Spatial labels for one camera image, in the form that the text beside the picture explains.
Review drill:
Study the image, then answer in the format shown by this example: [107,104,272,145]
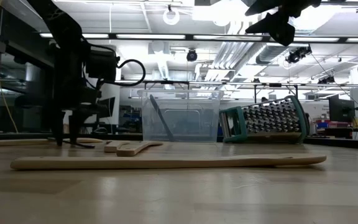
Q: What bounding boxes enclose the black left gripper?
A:
[51,88,103,147]

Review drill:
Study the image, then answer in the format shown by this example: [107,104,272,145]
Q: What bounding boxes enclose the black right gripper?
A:
[244,0,323,47]

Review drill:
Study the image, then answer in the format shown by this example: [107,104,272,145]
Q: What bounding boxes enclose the slim black plastic utensil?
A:
[61,140,96,149]
[149,94,175,142]

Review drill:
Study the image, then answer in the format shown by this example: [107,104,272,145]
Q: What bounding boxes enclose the slotted wooden spatula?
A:
[10,153,328,171]

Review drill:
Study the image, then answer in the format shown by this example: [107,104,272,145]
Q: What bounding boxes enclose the black computer monitor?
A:
[328,97,356,124]
[99,96,116,119]

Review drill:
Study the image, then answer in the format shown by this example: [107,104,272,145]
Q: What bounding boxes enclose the teal and steel box grater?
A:
[218,95,311,145]

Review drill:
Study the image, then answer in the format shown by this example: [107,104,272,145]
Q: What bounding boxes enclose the clear plastic bin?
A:
[137,89,225,144]

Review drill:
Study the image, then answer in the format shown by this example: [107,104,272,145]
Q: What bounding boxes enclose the silver ventilation duct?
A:
[255,43,291,66]

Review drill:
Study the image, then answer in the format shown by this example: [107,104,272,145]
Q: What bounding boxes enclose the hanging black camera rig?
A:
[285,45,313,65]

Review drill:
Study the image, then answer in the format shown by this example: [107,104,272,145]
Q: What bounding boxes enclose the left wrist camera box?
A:
[85,46,119,83]

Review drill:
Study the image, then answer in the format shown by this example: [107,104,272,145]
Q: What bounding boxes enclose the black camera cable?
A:
[98,58,147,88]

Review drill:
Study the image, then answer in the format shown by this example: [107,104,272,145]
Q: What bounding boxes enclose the white ring light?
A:
[162,6,181,26]

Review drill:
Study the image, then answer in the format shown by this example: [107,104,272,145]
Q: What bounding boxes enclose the long ceiling light rail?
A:
[39,32,358,44]

